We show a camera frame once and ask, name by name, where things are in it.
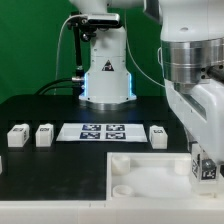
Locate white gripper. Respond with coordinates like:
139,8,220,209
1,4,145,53
165,80,224,164

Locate white square table top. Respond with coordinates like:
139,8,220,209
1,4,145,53
106,153,224,200

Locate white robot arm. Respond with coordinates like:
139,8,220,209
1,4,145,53
69,0,224,164

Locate white sheet with tags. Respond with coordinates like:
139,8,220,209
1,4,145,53
57,123,147,142

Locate white front fence bar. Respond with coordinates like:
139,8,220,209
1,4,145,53
0,202,224,224

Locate black camera stand pole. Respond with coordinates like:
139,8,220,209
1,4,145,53
73,26,84,84

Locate black camera on stand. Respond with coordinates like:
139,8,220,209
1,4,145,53
67,13,121,42

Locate grey camera cable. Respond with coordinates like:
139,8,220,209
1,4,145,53
53,13,88,96

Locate black base cables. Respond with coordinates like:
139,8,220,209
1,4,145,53
35,77,84,96

